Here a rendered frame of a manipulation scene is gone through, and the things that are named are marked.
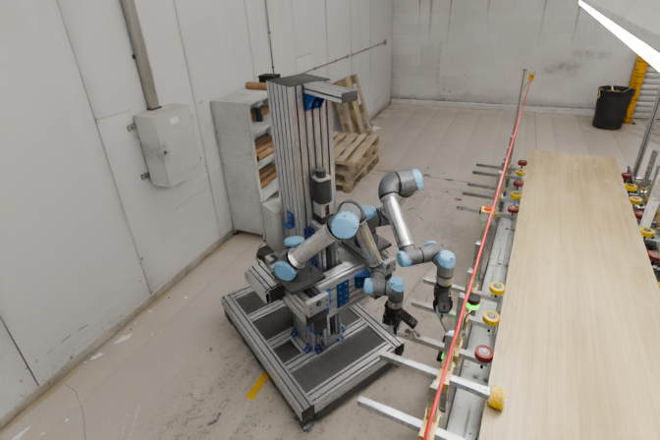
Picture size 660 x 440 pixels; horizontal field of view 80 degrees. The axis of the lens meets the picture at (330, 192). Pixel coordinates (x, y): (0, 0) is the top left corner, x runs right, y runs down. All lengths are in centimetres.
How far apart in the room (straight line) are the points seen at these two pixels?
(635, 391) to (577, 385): 22
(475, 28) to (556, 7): 147
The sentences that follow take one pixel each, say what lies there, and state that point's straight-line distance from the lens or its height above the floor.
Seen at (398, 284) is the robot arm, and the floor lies 118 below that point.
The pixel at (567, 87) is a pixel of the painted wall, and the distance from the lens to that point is 961.
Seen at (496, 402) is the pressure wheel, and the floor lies 96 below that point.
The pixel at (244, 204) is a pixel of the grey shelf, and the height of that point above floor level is 43.
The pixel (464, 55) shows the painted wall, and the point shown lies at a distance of 952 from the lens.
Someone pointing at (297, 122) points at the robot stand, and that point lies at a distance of 203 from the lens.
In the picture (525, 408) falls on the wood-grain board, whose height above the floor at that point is 90.
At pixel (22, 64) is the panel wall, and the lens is 309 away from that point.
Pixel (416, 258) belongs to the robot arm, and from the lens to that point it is 186.
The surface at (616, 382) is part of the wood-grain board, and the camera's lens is 219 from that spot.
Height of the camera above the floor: 240
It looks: 26 degrees down
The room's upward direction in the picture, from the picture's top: 3 degrees counter-clockwise
